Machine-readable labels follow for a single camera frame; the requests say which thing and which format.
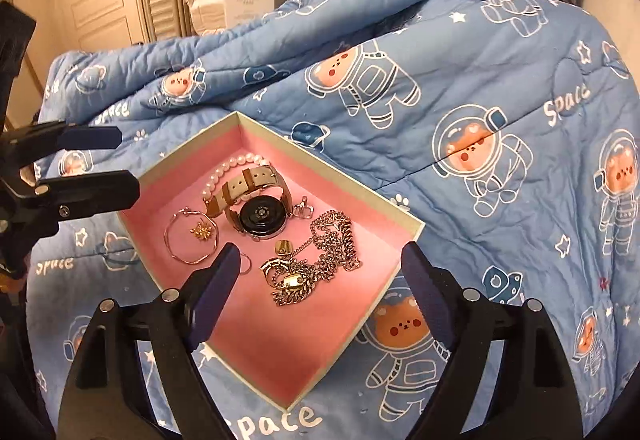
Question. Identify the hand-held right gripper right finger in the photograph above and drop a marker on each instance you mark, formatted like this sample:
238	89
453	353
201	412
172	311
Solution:
425	300

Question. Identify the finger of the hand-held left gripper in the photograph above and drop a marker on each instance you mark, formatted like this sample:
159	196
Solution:
100	192
95	137

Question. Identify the gold pendant charm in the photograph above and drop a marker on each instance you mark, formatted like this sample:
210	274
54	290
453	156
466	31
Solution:
284	247

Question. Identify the thin silver bangle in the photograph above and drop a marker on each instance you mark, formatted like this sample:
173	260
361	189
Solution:
166	236

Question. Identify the gold star earring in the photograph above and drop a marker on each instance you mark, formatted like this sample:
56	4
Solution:
201	231

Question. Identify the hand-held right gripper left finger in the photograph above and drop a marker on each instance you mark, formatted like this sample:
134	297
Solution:
215	300

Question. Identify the blue astronaut print blanket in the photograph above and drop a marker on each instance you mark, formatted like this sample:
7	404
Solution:
450	69

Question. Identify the pale green jewelry box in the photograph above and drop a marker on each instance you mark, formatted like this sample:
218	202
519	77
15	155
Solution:
280	335

